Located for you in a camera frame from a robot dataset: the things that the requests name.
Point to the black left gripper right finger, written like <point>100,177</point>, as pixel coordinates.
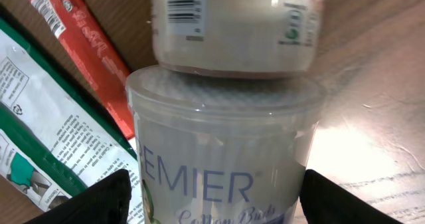
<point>325,202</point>

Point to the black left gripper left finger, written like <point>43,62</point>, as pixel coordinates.
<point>106,202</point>

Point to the white round tub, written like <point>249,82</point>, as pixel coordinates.
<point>218,150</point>

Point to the green lid jar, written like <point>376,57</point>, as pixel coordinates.
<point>236,38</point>

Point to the red snack package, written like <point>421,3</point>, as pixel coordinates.
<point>90,49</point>

